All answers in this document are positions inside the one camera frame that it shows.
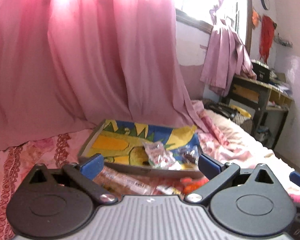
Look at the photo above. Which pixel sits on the orange snack bag red top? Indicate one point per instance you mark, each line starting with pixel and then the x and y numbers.
pixel 191 185

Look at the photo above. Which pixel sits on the small mauve curtain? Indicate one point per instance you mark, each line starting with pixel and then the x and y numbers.
pixel 226 56

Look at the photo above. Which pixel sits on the clear pack of nut bars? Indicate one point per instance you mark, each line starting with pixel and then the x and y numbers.
pixel 122 183

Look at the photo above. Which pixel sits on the clear candy bag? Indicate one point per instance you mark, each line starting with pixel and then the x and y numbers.
pixel 159 157

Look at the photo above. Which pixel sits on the large pink curtain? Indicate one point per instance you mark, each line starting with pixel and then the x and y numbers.
pixel 66 65

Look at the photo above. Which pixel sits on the black box on desk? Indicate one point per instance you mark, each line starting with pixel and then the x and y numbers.
pixel 261 70

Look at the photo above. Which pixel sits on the cream pillow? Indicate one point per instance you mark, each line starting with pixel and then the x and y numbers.
pixel 236 129

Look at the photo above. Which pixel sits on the grey tray with corn print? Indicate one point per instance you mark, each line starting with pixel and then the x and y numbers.
pixel 121 144

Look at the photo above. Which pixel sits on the orange wall ornament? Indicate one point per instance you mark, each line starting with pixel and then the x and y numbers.
pixel 255 19

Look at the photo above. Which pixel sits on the dark wooden desk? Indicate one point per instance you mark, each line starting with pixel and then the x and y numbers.
pixel 262 98

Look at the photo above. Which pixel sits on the black mesh fan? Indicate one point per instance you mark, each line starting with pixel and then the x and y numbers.
pixel 230 112

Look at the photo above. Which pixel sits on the round wall clock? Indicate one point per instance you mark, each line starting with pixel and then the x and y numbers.
pixel 265 4

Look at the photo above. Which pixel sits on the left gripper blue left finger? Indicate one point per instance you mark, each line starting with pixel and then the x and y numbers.
pixel 82 174

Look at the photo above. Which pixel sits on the red hanging tassel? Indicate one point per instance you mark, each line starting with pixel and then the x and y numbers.
pixel 268 27

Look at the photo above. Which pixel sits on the pink floral bed sheet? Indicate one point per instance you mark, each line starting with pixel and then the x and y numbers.
pixel 16 162

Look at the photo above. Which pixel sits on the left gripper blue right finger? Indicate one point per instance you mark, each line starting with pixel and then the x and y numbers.
pixel 220 177

